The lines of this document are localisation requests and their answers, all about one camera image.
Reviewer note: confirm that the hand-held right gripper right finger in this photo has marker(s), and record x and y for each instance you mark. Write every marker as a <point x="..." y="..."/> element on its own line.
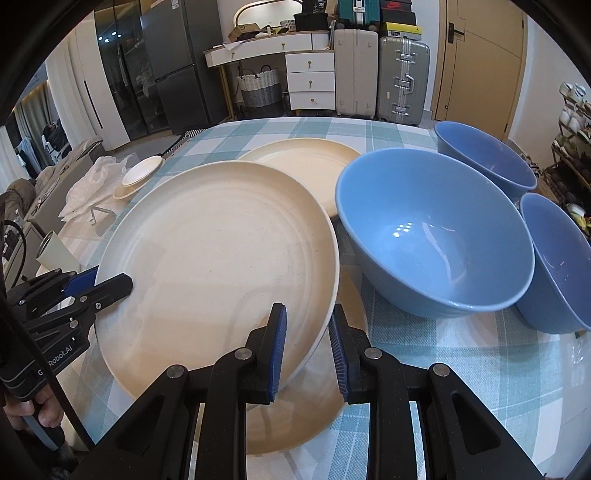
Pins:
<point x="339" y="355"/>

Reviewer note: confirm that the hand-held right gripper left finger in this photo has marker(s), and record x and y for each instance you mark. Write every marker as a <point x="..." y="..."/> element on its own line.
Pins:
<point x="277" y="350"/>

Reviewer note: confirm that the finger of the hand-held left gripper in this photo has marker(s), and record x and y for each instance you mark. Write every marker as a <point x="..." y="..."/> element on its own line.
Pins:
<point x="113" y="286"/>
<point x="81" y="284"/>

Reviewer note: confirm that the large cream plate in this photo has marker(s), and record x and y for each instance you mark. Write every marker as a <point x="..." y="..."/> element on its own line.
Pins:
<point x="295" y="429"/>
<point x="207" y="267"/>
<point x="300" y="166"/>

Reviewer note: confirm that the blue ceramic bowl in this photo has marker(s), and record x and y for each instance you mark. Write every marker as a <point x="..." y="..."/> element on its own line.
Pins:
<point x="485" y="157"/>
<point x="415" y="221"/>
<point x="563" y="277"/>

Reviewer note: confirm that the person's left hand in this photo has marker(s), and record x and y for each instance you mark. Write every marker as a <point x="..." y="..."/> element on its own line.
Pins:
<point x="44" y="410"/>

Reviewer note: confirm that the pale green roll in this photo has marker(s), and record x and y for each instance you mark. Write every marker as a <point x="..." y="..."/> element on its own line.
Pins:
<point x="57" y="256"/>

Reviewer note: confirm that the white plastic bag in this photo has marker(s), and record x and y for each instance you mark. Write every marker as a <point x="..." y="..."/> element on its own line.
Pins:
<point x="87" y="189"/>

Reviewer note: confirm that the grey fabric box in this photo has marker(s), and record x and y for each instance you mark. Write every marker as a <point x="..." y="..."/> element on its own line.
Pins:
<point x="64" y="180"/>

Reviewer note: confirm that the teal checked tablecloth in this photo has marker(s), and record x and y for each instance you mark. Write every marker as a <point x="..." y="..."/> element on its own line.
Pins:
<point x="461" y="369"/>

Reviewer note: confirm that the white wardrobe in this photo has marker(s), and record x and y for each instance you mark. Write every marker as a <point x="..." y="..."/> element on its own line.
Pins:
<point x="92" y="101"/>

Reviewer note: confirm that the dark glass cabinet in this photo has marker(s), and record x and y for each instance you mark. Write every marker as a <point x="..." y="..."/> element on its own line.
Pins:
<point x="124" y="69"/>

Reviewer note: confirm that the grey refrigerator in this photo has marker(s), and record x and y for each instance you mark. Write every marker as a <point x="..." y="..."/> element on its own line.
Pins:
<point x="184" y="69"/>

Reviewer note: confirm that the woven laundry basket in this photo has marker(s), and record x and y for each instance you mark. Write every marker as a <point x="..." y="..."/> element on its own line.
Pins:
<point x="259" y="92"/>

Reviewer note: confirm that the white drawer unit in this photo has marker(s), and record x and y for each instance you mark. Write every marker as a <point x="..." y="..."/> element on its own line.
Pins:
<point x="310" y="81"/>

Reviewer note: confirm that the white vanity desk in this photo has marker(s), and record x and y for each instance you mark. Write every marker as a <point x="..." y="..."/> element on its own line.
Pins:
<point x="258" y="48"/>

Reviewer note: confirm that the silver suitcase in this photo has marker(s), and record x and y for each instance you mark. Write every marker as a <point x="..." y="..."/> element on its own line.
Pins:
<point x="401" y="78"/>

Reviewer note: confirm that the small cardboard box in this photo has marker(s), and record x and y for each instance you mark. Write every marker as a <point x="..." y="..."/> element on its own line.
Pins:
<point x="244" y="32"/>

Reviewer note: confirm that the beige suitcase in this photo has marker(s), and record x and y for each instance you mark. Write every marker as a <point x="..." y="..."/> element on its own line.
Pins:
<point x="355" y="69"/>

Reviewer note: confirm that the metal shoe rack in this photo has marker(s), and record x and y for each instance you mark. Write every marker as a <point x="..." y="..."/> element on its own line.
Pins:
<point x="570" y="157"/>

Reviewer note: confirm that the white ribbed container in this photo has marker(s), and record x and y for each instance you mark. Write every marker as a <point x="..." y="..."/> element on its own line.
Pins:
<point x="321" y="40"/>

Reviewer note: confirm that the oval mirror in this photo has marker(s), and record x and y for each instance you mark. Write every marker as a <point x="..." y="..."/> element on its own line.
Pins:
<point x="272" y="11"/>

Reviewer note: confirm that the wooden door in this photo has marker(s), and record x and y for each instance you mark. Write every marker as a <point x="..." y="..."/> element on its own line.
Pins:
<point x="480" y="69"/>

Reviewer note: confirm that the black fabric bag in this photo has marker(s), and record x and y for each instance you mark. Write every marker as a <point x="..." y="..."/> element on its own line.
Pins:
<point x="310" y="22"/>

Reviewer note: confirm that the black yellow shoe box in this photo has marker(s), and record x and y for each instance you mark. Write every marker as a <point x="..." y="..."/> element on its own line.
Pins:
<point x="399" y="28"/>

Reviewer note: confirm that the shelved shoes group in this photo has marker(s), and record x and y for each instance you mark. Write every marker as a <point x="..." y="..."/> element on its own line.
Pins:
<point x="572" y="106"/>

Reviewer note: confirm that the green suitcase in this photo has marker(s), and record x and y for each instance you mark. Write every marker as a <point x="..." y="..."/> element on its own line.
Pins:
<point x="358" y="11"/>

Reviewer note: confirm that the black paper bag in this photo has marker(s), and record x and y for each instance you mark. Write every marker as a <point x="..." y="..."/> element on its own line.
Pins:
<point x="323" y="5"/>

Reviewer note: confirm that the red black shoe box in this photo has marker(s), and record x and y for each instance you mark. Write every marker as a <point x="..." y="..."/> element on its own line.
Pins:
<point x="395" y="9"/>

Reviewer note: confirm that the white metal bracket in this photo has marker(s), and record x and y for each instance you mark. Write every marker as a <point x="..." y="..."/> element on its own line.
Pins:
<point x="101" y="213"/>

